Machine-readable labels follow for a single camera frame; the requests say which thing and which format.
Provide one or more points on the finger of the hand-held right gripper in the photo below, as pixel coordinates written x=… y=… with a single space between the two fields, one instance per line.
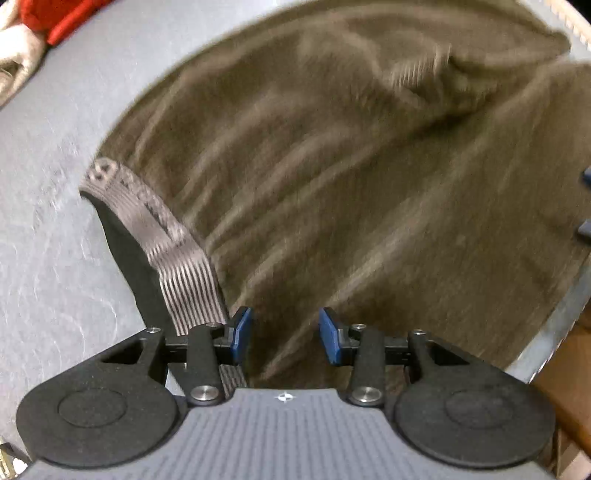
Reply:
x=585 y=229
x=586 y=177

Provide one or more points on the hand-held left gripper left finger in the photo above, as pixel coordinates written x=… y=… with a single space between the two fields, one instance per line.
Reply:
x=242 y=333

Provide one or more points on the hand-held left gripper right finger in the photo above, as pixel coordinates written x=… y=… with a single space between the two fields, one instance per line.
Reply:
x=330 y=334

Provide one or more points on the white fleece blanket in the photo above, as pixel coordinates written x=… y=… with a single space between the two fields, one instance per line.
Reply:
x=14 y=55

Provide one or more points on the red folded blanket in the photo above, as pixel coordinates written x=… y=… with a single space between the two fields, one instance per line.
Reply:
x=60 y=18

